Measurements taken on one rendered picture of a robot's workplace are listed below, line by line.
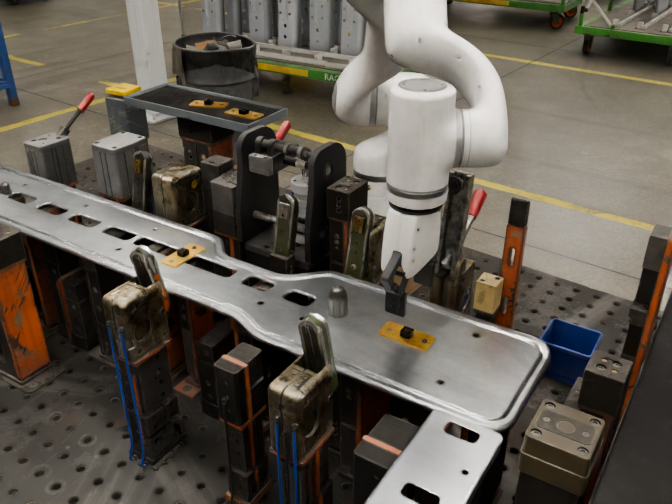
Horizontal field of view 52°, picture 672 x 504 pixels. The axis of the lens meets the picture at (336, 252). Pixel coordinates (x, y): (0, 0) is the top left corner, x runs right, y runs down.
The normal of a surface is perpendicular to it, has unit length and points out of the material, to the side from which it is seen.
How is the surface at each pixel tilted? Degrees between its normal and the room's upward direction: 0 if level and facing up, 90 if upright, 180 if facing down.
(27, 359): 90
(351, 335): 0
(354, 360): 0
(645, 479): 0
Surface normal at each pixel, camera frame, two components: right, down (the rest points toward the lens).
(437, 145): 0.11, 0.47
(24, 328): 0.84, 0.26
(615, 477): 0.00, -0.87
